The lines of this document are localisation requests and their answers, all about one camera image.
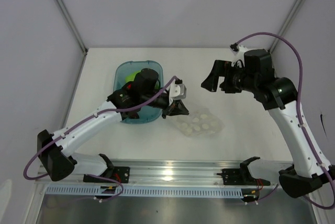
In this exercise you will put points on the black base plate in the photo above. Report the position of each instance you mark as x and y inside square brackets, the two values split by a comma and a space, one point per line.
[118, 173]
[235, 177]

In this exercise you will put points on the left aluminium frame post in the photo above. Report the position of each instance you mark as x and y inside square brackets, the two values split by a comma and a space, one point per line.
[71, 25]

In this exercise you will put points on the aluminium frame post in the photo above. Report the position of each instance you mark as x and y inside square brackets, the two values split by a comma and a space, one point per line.
[71, 25]
[290, 17]

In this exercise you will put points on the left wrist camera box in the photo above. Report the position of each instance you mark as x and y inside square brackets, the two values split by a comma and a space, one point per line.
[177, 92]

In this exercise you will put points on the light green chayote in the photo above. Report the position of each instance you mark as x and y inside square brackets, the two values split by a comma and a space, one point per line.
[131, 77]

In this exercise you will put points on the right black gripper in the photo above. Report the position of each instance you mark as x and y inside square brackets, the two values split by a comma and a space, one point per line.
[221, 68]

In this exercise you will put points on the blue plastic tray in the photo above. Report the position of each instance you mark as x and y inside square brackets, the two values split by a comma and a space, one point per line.
[146, 114]

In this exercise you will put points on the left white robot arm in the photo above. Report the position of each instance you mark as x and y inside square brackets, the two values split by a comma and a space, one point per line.
[57, 150]

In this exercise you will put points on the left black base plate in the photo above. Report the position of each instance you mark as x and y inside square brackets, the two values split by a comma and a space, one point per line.
[118, 173]

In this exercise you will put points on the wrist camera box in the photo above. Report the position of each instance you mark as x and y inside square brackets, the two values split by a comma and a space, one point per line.
[238, 51]
[177, 92]

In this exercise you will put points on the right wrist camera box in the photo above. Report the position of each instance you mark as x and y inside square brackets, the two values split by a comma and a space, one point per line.
[238, 51]

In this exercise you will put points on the white slotted cable duct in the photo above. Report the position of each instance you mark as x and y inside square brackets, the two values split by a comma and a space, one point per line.
[145, 191]

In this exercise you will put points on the aluminium mounting rail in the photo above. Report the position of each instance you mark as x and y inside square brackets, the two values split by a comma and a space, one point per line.
[161, 173]

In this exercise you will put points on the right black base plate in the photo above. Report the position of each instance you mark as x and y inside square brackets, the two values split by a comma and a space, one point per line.
[235, 177]

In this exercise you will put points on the right aluminium frame post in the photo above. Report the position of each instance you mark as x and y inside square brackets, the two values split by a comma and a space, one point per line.
[290, 17]

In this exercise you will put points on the clear zip top bag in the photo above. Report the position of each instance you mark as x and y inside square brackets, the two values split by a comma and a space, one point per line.
[199, 122]

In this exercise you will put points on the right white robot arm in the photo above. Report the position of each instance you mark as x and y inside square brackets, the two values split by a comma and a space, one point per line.
[279, 97]

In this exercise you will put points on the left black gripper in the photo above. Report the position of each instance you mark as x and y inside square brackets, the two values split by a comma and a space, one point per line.
[177, 107]

